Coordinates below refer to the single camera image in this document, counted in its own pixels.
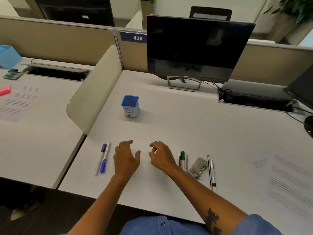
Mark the person's left hand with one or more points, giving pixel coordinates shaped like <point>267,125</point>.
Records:
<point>124,161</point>

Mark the person's right hand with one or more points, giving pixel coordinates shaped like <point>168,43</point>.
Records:
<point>163,156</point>

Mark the person's right thumb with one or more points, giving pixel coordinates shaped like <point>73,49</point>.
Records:
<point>151,156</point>

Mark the person's left thumb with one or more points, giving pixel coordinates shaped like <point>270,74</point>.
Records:
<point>137,157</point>

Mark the person's right forearm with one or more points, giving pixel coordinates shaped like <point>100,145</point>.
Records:
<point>203,195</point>

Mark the person's left forearm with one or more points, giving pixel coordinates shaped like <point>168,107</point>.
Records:
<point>105,203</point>

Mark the thin white pen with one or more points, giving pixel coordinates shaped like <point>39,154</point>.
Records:
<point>179,160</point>

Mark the green marker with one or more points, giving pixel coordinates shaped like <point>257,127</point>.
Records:
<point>182,160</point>

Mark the blue marker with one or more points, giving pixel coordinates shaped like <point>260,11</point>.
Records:
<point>103,159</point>

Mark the thin grey pen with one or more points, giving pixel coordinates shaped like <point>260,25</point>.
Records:
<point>187,162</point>

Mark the grey stapler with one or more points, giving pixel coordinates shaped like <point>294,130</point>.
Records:
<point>197,167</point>

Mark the blue pen holder white label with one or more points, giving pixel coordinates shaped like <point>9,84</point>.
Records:
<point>130,107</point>

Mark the black pencil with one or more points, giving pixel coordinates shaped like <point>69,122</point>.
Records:
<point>209,171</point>

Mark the silver pen black band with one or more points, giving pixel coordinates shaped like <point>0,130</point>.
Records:
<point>213,173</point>

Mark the blue denim shirt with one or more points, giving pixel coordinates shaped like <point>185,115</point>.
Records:
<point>146,227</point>

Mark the beige curved desk divider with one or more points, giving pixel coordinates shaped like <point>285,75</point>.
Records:
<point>95,92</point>

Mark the grey monitor stand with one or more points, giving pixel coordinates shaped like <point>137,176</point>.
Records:
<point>184,83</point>

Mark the black computer monitor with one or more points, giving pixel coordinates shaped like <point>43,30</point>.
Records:
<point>195,46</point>

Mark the blue number sign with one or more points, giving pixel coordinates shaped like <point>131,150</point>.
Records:
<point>133,37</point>

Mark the printed paper sheet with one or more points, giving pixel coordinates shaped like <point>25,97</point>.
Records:
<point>17,102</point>
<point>288,183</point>

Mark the beige partition panel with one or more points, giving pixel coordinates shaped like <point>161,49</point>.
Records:
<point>56,44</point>

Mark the potted green plant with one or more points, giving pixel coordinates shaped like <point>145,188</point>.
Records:
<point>291,14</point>
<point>146,9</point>

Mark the pink highlighter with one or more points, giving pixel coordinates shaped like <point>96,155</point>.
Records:
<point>5,90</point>

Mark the small grey device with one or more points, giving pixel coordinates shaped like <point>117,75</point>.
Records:
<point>13,73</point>

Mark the black office chair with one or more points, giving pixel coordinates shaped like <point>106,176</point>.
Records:
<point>210,13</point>

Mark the black round base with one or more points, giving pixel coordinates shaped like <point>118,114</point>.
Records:
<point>309,126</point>

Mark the light blue box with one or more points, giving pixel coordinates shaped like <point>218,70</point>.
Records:
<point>8,56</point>

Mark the dark angled monitor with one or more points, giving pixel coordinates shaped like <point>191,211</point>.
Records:
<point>302,88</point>

